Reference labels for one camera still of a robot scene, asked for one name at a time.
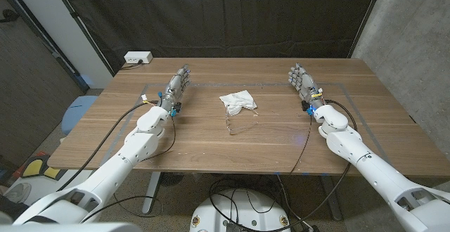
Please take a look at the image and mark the black wall rail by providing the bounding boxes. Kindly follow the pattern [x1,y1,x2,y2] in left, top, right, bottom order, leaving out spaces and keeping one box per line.
[0,0,89,93]

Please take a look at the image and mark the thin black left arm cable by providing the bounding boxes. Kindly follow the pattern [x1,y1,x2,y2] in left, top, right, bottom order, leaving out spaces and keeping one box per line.
[79,110,176,224]

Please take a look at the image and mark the dark grey table leg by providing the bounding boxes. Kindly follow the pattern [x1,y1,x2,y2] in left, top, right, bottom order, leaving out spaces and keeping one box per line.
[319,175,344,221]

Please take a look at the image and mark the black backdrop curtain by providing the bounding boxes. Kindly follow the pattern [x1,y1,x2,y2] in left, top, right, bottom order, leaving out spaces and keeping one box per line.
[49,0,385,74]

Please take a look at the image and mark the white power strip box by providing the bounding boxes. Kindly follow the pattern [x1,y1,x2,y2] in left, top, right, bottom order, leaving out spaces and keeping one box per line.
[124,51,154,65]

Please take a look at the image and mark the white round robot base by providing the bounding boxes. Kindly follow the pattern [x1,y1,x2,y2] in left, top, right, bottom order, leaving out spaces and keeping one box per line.
[189,188,292,232]

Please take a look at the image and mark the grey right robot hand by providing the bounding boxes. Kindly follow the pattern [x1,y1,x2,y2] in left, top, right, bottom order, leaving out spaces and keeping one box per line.
[288,63,326,112]

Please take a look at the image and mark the white tissue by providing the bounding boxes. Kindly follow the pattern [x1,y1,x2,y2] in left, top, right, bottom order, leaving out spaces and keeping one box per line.
[219,89,258,117]

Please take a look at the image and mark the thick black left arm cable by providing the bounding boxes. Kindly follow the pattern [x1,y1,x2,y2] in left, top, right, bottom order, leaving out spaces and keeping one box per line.
[56,100,161,193]

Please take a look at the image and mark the black round fan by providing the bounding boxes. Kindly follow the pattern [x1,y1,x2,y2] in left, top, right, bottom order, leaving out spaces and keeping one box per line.
[160,172,184,187]

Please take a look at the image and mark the black wall hook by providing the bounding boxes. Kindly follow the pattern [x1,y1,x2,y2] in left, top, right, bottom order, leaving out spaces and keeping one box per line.
[0,9,20,24]

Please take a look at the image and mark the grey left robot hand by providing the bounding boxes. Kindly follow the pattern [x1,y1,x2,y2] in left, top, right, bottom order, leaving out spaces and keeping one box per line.
[160,63,193,111]

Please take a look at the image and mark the clear frame glasses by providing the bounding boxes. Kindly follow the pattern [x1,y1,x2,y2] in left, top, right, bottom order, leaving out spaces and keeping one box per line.
[224,105,259,136]

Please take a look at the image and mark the blue stool seat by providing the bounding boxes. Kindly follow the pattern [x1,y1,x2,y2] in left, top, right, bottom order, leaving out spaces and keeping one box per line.
[61,95,99,136]

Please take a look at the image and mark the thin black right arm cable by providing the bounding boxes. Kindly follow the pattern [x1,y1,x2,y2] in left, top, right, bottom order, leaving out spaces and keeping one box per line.
[290,115,313,175]

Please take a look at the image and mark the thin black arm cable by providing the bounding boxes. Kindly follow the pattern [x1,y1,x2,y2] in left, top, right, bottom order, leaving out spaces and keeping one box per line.
[290,115,313,175]
[79,110,176,224]

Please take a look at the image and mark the light grey table leg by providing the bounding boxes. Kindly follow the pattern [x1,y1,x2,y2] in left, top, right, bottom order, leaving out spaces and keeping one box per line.
[141,171,162,214]

